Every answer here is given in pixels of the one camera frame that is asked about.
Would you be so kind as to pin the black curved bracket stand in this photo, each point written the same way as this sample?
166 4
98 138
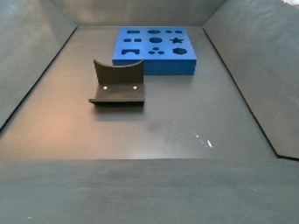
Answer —
121 84

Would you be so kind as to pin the blue shape-sorting block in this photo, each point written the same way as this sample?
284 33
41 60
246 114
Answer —
162 47

